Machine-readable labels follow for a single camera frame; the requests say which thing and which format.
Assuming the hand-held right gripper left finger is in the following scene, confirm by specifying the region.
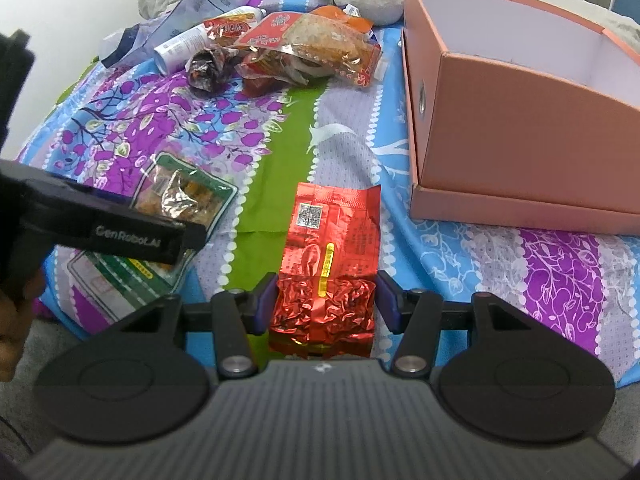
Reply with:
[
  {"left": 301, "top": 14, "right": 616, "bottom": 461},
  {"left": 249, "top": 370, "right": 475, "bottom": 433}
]
[{"left": 107, "top": 274, "right": 279, "bottom": 380}]

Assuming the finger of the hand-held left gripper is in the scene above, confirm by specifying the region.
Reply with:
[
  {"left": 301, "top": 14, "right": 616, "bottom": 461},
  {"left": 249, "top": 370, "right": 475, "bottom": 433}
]
[{"left": 170, "top": 221, "right": 207, "bottom": 265}]

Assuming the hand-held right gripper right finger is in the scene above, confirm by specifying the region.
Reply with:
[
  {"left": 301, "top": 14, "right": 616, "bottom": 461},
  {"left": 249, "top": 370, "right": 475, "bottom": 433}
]
[{"left": 376, "top": 271, "right": 545, "bottom": 377}]

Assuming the green snack packet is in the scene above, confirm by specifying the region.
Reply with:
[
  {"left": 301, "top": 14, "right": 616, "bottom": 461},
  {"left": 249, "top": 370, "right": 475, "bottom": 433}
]
[{"left": 67, "top": 152, "right": 238, "bottom": 323}]

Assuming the red foil snack packet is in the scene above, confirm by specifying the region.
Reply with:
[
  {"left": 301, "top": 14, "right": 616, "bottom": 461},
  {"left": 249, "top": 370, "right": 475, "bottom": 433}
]
[{"left": 268, "top": 182, "right": 382, "bottom": 359}]

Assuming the pink cardboard box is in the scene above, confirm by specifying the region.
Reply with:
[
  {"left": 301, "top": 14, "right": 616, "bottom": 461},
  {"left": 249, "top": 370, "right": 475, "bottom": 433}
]
[{"left": 401, "top": 0, "right": 640, "bottom": 236}]

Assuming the large red clear snack packet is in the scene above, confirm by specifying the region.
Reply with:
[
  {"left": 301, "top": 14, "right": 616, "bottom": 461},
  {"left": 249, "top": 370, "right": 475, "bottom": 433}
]
[{"left": 235, "top": 10, "right": 383, "bottom": 88}]

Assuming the person's left hand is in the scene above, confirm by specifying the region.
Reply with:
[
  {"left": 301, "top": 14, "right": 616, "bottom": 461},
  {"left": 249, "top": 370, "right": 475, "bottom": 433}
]
[{"left": 0, "top": 269, "right": 47, "bottom": 382}]

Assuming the dark crinkled foil wrapper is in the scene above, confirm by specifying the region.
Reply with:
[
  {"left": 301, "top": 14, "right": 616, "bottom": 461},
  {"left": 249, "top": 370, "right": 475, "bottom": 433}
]
[{"left": 186, "top": 45, "right": 237, "bottom": 93}]

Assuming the white plastic bottle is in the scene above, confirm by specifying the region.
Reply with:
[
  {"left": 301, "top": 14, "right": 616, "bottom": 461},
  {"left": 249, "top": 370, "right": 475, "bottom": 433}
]
[{"left": 154, "top": 6, "right": 266, "bottom": 73}]

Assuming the small red snack packet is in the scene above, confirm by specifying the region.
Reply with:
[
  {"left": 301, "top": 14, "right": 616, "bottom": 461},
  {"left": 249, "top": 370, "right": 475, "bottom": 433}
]
[{"left": 206, "top": 14, "right": 264, "bottom": 45}]

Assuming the clear bluish plastic bag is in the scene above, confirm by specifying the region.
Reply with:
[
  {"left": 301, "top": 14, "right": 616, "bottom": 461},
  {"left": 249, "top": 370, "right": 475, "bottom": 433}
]
[{"left": 100, "top": 0, "right": 253, "bottom": 68}]

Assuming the orange snack packet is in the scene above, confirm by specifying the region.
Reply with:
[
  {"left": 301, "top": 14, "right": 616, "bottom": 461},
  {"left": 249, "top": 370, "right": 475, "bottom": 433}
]
[{"left": 310, "top": 5, "right": 375, "bottom": 32}]

